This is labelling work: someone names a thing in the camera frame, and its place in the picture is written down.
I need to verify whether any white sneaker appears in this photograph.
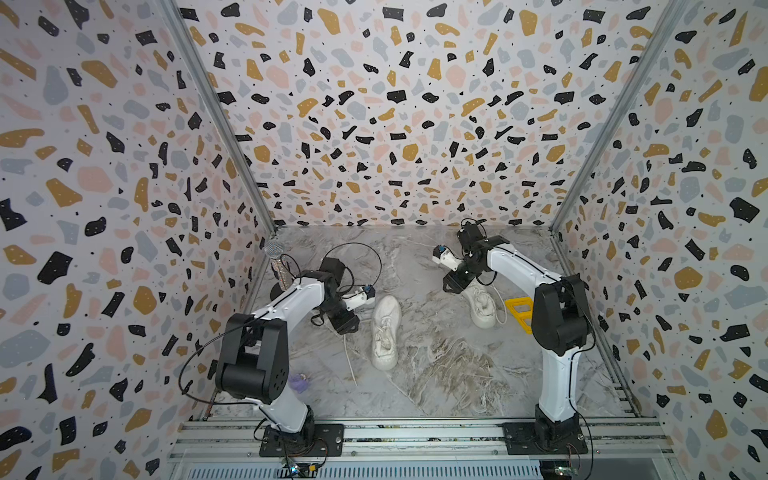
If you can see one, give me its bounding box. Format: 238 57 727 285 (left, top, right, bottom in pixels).
371 295 402 371
461 280 507 329

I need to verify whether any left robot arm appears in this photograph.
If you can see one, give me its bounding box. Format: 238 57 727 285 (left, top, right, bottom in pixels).
214 257 376 434

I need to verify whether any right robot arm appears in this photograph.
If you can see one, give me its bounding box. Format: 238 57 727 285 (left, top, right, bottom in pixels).
432 221 593 449

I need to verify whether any purple small object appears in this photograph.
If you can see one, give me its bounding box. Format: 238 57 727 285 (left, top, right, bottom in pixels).
288 373 310 393

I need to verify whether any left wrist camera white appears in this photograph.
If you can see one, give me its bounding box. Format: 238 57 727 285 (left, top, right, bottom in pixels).
342 285 376 311

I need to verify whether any yellow plastic frame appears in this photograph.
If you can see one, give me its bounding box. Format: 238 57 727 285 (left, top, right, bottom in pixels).
504 297 533 335

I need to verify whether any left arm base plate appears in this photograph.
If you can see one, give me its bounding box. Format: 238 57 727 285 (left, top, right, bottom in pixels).
259 423 345 458

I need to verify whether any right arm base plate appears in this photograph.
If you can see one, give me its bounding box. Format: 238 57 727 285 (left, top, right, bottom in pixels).
501 417 589 456

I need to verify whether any aluminium front rail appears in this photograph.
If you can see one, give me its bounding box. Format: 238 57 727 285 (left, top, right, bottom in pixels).
169 417 672 466

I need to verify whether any aluminium corner post left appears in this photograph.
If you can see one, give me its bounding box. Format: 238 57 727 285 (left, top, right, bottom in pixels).
156 0 277 238

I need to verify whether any aluminium corner post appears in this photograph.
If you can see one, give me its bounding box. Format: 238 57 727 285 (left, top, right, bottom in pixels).
156 0 277 238
549 0 688 239

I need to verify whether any aluminium corner post right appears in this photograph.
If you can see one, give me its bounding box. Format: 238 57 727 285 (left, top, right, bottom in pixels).
549 0 688 239

